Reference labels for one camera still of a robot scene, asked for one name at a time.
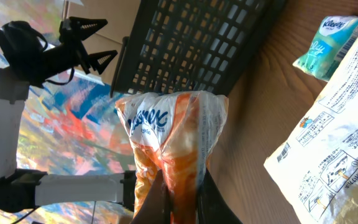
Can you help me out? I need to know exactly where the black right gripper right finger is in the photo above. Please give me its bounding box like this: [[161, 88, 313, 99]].
[[196, 169, 242, 224]]

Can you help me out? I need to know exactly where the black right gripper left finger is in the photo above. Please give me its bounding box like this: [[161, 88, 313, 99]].
[[131, 170, 170, 224]]

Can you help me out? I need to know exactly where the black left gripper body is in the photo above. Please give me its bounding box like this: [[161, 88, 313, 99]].
[[30, 20, 91, 86]]

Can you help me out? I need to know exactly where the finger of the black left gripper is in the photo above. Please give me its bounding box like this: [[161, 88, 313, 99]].
[[68, 17, 108, 40], [88, 50, 117, 75]]

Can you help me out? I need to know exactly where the orange snack packet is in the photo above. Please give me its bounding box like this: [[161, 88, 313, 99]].
[[115, 91, 229, 223]]

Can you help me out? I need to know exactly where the large white snack bag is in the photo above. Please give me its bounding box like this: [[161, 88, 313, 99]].
[[264, 38, 358, 223]]

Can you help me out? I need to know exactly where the teal kleenex tissue pack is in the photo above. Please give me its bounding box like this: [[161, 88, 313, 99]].
[[293, 16, 358, 81]]

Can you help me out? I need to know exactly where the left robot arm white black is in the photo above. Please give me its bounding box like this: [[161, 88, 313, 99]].
[[0, 17, 136, 213]]

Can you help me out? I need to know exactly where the dark grey plastic basket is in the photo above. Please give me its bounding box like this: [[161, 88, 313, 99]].
[[111, 0, 285, 95]]

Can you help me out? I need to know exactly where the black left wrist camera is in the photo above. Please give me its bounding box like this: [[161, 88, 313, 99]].
[[0, 21, 48, 81]]

